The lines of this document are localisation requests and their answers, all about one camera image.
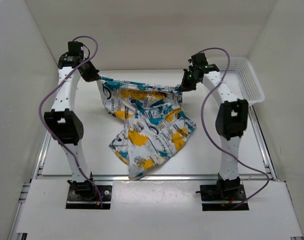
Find patterned teal yellow shorts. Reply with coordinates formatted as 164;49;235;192
97;77;196;180

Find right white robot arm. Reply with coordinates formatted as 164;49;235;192
179;64;249;200

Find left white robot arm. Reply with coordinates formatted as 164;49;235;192
43;49;98;200

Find white plastic basket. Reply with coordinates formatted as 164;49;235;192
208;57;265;105

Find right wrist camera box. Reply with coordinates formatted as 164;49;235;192
188;52;208;71

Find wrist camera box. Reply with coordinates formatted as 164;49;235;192
188;52;208;71
67;41;84;59

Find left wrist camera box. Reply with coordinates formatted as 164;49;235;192
67;41;84;59

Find aluminium front rail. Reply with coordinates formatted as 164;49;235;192
29;173;267;183

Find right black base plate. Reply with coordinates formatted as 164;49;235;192
195;184;249;212

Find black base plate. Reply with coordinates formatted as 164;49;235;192
65;185;112;210
195;184;249;212

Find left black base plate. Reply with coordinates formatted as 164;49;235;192
65;185;112;210

